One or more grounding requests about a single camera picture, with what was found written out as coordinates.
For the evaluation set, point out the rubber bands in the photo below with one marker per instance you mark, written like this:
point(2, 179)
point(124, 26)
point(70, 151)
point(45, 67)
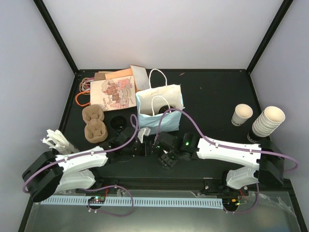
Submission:
point(84, 89)

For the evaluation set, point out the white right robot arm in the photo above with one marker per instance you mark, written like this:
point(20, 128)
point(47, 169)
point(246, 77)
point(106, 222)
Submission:
point(257, 166)

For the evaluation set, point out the white plastic cutlery pile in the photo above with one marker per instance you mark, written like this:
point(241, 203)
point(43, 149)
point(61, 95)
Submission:
point(56, 140)

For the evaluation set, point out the brown cardboard sleeve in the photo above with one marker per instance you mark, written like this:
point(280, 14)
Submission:
point(100, 75)

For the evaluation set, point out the brown pulp cup carrier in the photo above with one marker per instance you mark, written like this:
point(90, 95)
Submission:
point(95, 130)

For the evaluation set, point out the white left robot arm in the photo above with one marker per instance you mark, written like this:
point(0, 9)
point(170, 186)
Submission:
point(51, 173)

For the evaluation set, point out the black lid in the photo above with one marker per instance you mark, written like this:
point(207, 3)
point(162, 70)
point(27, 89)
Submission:
point(165, 108)

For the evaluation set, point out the stack of white paper cups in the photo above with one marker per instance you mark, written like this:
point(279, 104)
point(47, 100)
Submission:
point(268, 121)

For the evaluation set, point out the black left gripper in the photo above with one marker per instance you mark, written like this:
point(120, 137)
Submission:
point(147, 148)

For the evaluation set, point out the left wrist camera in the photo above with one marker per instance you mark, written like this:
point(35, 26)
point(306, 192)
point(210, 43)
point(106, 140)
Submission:
point(143, 132)

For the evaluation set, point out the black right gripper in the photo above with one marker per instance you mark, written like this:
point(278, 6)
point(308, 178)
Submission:
point(168, 163)

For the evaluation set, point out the light blue cable duct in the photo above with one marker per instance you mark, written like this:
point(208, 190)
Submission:
point(135, 201)

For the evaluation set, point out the light blue paper bag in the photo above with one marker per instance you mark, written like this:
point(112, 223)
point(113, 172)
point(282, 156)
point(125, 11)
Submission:
point(159, 108)

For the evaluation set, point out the illustrated greeting card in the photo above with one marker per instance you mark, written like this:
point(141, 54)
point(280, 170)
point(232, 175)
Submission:
point(113, 94)

